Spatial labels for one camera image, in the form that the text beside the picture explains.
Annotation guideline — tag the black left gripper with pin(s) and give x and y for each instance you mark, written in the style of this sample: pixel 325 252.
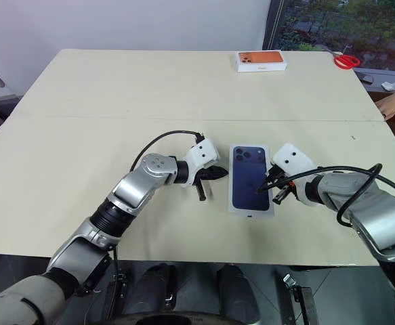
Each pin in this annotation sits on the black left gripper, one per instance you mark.
pixel 202 174

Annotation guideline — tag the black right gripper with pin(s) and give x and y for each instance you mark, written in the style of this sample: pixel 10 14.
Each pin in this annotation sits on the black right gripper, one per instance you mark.
pixel 287 186

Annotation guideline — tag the white lid blue phone print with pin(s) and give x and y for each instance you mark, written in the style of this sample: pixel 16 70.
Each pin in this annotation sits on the white lid blue phone print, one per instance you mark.
pixel 248 183

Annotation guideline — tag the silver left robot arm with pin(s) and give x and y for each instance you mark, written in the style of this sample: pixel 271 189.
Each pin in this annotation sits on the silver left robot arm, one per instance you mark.
pixel 132 189

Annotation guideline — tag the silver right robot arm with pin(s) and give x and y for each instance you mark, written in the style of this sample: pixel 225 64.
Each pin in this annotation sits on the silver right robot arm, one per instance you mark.
pixel 370 210

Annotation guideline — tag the white box orange phone print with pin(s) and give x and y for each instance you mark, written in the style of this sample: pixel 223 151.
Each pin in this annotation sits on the white box orange phone print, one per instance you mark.
pixel 259 58

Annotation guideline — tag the small black flat object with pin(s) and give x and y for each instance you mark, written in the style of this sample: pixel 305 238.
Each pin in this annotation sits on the small black flat object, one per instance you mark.
pixel 367 79

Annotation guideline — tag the crumpled white paper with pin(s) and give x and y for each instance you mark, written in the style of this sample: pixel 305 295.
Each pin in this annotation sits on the crumpled white paper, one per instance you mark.
pixel 389 86

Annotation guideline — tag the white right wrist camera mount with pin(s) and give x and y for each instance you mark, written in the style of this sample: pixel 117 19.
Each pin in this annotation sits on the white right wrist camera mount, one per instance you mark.
pixel 292 159

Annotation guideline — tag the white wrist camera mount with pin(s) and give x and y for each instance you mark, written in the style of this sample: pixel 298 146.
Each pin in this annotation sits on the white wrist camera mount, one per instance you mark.
pixel 292 159
pixel 204 152

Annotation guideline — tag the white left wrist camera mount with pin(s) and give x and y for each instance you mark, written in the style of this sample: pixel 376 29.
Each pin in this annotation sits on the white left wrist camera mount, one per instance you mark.
pixel 204 152

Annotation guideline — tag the grey metal bracket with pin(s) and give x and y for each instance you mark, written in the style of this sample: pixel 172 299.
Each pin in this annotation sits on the grey metal bracket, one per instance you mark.
pixel 300 298

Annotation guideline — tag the black window frame post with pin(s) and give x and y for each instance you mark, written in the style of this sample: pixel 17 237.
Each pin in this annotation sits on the black window frame post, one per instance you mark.
pixel 272 23

